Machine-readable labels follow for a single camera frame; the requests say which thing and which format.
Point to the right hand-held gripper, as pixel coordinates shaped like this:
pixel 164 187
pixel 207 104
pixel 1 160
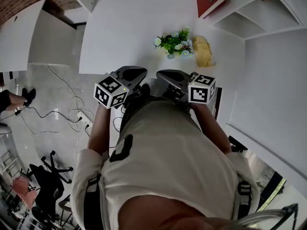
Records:
pixel 200 92

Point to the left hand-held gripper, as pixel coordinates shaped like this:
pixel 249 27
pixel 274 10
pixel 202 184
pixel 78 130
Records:
pixel 108 92

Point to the yellow cloth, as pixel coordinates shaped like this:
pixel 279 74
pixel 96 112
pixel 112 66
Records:
pixel 202 51

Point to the artificial flower plant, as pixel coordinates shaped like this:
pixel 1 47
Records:
pixel 172 43

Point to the person's right forearm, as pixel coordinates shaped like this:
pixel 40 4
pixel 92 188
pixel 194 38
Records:
pixel 211 126

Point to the person's left forearm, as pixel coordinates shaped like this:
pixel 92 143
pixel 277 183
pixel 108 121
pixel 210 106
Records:
pixel 100 130

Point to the white power strip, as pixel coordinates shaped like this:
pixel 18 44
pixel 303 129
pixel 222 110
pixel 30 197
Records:
pixel 82 117

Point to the white open shelf unit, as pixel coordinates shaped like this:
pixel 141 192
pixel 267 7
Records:
pixel 239 25

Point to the person's torso white shirt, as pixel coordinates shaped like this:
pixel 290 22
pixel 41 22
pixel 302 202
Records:
pixel 172 157

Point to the red book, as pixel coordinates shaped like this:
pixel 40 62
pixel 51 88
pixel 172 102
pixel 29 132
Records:
pixel 208 1

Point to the white side cabinet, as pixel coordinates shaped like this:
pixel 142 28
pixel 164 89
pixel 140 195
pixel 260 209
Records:
pixel 16 37

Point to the dark framed window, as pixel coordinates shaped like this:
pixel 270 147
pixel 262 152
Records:
pixel 263 176

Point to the black office chair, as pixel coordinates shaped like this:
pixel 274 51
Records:
pixel 48 183

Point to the person's eyeglasses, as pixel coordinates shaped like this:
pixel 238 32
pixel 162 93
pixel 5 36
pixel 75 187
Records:
pixel 293 207

